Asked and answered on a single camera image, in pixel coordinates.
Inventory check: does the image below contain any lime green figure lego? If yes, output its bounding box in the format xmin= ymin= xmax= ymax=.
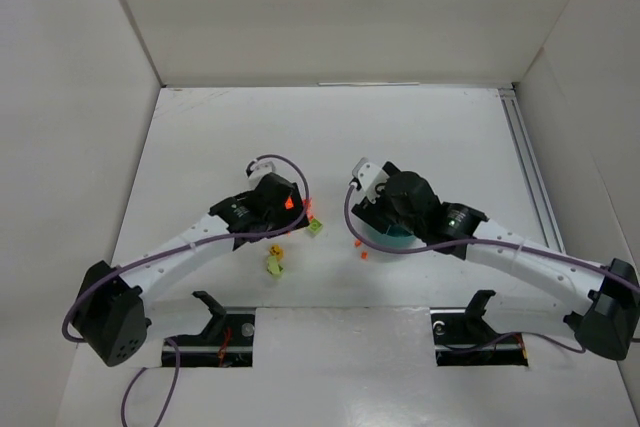
xmin=266 ymin=255 xmax=284 ymax=278

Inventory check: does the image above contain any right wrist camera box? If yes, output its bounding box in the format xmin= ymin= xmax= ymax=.
xmin=352 ymin=157 xmax=389 ymax=204

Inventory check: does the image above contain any teal round divided container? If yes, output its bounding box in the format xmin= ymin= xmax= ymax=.
xmin=363 ymin=225 xmax=417 ymax=250

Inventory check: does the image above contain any purple cable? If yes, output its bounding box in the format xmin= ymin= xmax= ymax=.
xmin=343 ymin=181 xmax=640 ymax=356
xmin=61 ymin=153 xmax=311 ymax=427

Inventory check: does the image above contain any yellow round face lego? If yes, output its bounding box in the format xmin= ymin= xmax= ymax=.
xmin=269 ymin=245 xmax=284 ymax=259

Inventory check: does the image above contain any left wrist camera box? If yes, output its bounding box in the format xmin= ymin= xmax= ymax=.
xmin=246 ymin=159 xmax=276 ymax=180

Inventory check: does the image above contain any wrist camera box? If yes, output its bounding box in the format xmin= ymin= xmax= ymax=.
xmin=246 ymin=159 xmax=276 ymax=180
xmin=352 ymin=157 xmax=389 ymax=204

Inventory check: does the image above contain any lime green square lego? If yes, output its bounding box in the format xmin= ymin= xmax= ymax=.
xmin=306 ymin=218 xmax=324 ymax=237

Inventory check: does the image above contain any aluminium rail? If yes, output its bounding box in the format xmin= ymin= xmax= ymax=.
xmin=498 ymin=87 xmax=566 ymax=253

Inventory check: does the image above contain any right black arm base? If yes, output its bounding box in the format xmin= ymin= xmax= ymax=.
xmin=563 ymin=258 xmax=639 ymax=361

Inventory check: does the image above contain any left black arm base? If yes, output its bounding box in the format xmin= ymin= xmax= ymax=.
xmin=71 ymin=275 xmax=148 ymax=367

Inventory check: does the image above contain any orange funnel lego piece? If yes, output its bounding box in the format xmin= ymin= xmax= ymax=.
xmin=303 ymin=199 xmax=313 ymax=217

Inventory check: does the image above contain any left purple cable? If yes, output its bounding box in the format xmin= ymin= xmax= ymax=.
xmin=61 ymin=153 xmax=311 ymax=427

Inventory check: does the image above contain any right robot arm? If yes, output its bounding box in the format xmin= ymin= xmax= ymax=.
xmin=345 ymin=159 xmax=604 ymax=338

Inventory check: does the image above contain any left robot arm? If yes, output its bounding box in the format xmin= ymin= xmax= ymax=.
xmin=120 ymin=173 xmax=308 ymax=306

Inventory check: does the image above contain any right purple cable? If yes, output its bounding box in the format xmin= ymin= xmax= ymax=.
xmin=343 ymin=181 xmax=640 ymax=356

